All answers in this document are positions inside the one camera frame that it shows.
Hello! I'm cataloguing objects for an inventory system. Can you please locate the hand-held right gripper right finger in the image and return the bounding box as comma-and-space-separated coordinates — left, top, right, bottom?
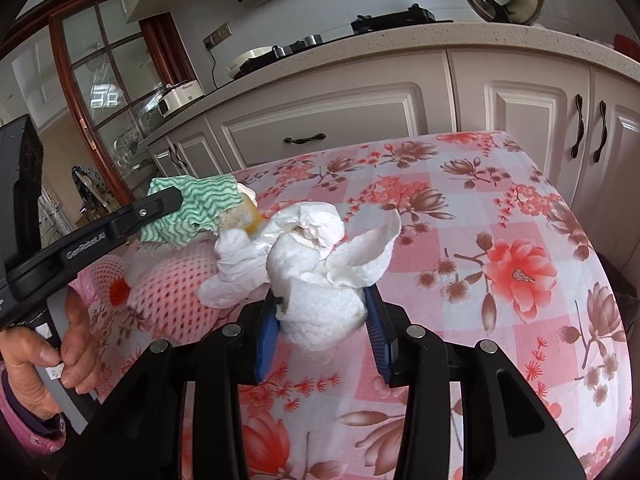
361, 287, 591, 480

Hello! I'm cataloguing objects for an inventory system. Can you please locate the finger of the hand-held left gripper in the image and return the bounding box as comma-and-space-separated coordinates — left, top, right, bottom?
107, 186, 184, 241

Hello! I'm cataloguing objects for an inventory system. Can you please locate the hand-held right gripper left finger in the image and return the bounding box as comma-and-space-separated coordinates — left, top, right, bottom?
60, 292, 282, 480

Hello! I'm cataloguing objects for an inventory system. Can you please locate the green wavy striped cloth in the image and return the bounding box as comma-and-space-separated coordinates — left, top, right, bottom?
140, 174, 242, 251

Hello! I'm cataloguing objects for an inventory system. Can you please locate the white tissue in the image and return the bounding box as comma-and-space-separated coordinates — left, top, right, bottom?
199, 220, 281, 309

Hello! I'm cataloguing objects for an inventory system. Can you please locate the white paper towel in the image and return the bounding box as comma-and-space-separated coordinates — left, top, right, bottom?
266, 201, 404, 364

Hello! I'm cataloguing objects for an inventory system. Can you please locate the person's left hand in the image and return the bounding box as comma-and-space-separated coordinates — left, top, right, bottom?
0, 289, 102, 422

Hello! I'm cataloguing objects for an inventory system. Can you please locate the black white patterned chair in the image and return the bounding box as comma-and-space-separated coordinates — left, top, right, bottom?
71, 164, 109, 212

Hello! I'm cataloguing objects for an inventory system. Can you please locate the pink foam fruit net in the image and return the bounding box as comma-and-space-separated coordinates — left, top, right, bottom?
85, 242, 238, 342

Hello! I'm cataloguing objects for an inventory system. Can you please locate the white countertop appliance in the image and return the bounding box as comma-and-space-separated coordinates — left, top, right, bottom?
157, 79, 206, 119

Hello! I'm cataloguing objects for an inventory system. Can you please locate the pink floral tablecloth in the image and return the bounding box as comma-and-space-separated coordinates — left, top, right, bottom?
67, 130, 637, 480

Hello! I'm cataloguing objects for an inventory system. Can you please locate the wooden framed glass door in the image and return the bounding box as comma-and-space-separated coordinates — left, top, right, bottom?
48, 0, 202, 213

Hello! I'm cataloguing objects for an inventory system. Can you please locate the cream electric pan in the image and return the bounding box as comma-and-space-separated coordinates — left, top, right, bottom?
226, 47, 282, 79

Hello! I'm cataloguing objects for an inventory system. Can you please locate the white kitchen base cabinet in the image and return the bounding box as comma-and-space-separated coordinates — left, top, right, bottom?
145, 20, 640, 271

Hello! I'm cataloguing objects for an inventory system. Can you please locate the black gas stove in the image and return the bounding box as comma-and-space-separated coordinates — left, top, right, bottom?
234, 3, 436, 80

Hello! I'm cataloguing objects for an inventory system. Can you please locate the red container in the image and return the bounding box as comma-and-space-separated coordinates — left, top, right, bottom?
612, 33, 640, 62

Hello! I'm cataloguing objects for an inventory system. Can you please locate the black power cable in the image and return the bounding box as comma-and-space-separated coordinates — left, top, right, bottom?
207, 44, 222, 92

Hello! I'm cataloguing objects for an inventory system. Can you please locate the wall socket strip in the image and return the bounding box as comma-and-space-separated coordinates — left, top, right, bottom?
202, 22, 234, 49

